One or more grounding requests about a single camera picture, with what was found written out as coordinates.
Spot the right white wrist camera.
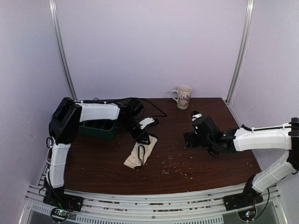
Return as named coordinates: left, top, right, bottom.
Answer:
left=191, top=110, right=202, bottom=121

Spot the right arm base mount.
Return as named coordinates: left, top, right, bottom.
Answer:
left=223, top=193, right=263, bottom=211

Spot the aluminium frame post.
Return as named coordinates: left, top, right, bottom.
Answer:
left=49, top=0, right=77, bottom=99
left=226, top=0, right=255, bottom=105

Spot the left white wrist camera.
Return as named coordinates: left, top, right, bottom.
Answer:
left=139, top=117, right=159, bottom=129

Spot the green compartment tray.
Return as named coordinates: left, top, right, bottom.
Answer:
left=78, top=119, right=119, bottom=140

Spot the right aluminium frame post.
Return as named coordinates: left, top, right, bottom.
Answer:
left=226, top=0, right=255, bottom=105

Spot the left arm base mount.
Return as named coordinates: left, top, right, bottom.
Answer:
left=43, top=194, right=84, bottom=212

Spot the cream underwear navy trim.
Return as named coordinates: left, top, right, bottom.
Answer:
left=123, top=134, right=158, bottom=169

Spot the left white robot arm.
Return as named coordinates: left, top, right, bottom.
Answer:
left=45, top=97, right=155, bottom=207

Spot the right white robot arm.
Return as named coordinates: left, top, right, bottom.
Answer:
left=184, top=111, right=299, bottom=206

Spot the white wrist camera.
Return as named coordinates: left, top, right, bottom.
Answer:
left=191, top=110, right=202, bottom=121
left=139, top=117, right=159, bottom=129

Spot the left aluminium frame post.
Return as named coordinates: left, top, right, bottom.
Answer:
left=49, top=0, right=77, bottom=99

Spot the white patterned ceramic mug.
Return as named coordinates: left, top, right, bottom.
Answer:
left=170, top=85, right=192, bottom=110

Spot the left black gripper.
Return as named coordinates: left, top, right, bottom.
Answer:
left=119, top=117, right=151, bottom=145

